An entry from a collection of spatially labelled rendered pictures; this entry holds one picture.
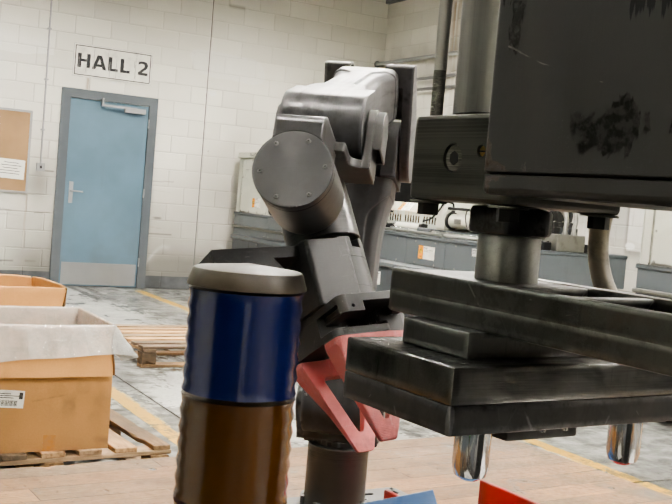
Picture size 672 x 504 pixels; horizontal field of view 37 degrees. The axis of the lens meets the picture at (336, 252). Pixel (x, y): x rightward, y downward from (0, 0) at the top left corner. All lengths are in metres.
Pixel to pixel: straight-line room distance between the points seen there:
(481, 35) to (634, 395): 0.23
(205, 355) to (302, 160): 0.39
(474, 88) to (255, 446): 0.31
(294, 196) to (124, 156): 11.11
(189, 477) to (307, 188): 0.38
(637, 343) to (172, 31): 11.67
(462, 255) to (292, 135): 7.45
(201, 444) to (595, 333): 0.23
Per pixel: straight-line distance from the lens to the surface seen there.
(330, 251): 0.73
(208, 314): 0.32
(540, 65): 0.50
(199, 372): 0.32
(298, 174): 0.69
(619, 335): 0.49
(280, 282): 0.32
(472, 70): 0.58
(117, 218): 11.78
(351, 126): 0.78
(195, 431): 0.33
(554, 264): 7.62
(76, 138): 11.64
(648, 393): 0.63
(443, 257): 8.34
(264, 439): 0.32
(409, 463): 1.29
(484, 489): 1.02
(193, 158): 12.08
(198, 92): 12.13
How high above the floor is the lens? 1.22
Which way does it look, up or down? 3 degrees down
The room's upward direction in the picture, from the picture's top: 5 degrees clockwise
